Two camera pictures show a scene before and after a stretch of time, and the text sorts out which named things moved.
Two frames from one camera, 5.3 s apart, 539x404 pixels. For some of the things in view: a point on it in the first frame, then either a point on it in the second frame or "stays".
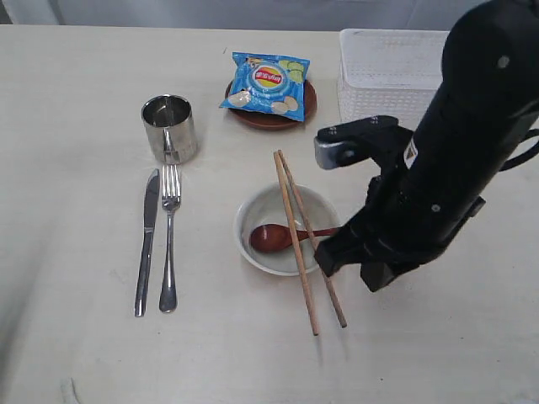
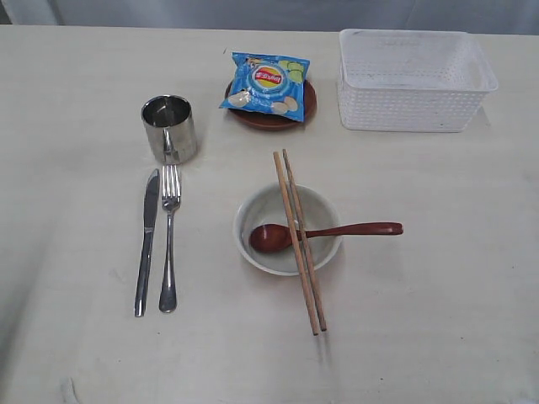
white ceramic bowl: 267,204 stays
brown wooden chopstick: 327,279 -> 286,156
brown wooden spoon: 273,238 stays
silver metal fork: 171,186 stays
